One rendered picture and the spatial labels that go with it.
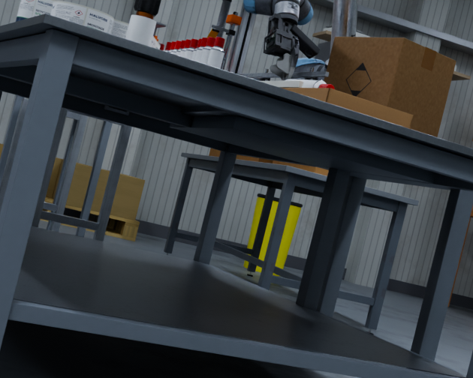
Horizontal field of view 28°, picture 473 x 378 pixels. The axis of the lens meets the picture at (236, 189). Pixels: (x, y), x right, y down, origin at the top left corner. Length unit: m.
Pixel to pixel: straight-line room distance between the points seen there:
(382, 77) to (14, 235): 1.24
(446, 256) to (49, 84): 1.51
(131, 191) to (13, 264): 5.69
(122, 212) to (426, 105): 5.11
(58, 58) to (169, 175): 7.03
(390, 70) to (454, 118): 7.45
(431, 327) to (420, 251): 7.06
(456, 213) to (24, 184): 1.51
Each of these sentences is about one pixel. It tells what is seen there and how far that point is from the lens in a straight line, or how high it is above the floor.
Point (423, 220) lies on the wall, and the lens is 10.09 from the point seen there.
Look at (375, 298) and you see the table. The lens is 5.24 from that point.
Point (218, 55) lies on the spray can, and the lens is 3.31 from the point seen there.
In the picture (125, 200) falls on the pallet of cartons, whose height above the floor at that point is 0.31.
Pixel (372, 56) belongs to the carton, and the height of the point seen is 1.06.
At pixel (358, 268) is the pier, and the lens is 9.55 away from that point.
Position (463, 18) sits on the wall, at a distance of 10.32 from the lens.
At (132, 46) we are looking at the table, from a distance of 2.08.
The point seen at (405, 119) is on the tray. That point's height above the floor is 0.85.
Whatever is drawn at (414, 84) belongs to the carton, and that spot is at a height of 1.00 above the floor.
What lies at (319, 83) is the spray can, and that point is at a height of 0.92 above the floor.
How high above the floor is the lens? 0.56
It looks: level
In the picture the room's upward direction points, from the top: 14 degrees clockwise
